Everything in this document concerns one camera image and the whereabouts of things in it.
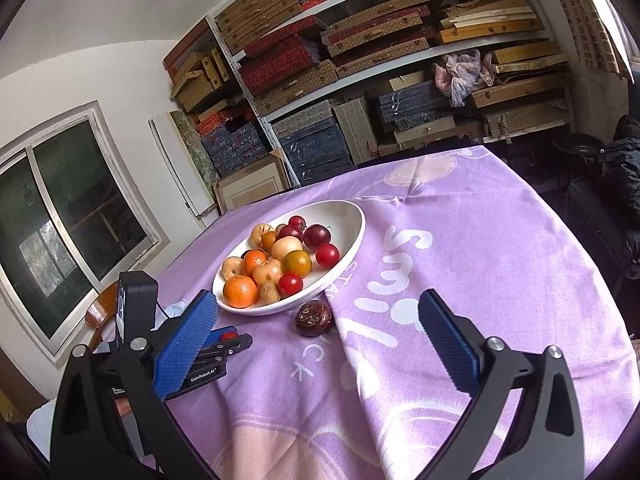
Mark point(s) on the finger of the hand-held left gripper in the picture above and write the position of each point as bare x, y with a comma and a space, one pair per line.
235, 346
215, 335

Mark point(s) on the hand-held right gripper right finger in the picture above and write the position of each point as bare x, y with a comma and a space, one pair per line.
450, 345

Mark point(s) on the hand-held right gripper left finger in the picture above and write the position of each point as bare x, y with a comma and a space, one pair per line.
187, 345

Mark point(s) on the red tomato with calyx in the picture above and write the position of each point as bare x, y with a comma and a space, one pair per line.
230, 334

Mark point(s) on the large mandarin orange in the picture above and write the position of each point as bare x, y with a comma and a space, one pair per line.
240, 291

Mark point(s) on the small dull yellow kumquat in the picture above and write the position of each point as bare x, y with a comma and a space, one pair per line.
270, 292

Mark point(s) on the large orange kumquat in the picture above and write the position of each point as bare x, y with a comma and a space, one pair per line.
297, 262

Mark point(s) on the red plum with stem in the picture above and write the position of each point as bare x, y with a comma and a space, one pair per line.
316, 236

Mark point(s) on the small red plum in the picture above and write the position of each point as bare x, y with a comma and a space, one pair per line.
297, 221

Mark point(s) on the white oval plate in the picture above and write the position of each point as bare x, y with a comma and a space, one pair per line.
345, 225

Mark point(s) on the wooden chair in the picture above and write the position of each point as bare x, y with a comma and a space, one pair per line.
102, 307

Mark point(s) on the purple printed tablecloth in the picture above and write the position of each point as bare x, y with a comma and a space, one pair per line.
475, 260

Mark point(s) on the sliding window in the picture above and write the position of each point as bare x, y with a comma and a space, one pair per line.
75, 220

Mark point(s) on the white panel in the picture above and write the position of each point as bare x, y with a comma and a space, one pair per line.
175, 160

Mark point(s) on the framed picture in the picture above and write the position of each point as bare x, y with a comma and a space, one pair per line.
250, 185

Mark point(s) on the green marble panel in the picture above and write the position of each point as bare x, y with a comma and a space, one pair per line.
192, 145

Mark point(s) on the stack of blue red speckled boxes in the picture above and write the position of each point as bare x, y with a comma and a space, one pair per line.
232, 145

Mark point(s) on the stack of blue patterned boxes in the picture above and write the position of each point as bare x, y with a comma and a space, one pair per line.
315, 145

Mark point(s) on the black round stool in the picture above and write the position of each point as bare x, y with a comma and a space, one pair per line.
580, 146

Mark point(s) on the white metal shelf rack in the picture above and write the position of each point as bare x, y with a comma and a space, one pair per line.
245, 80

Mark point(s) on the pink cloth bundle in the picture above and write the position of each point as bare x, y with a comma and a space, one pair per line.
462, 77

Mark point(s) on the stack of red patterned boxes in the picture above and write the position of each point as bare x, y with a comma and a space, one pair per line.
280, 65

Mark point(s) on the stack of yellow wooden boxes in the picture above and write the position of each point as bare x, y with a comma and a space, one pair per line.
500, 20

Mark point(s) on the bright window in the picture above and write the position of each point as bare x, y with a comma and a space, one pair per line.
617, 17

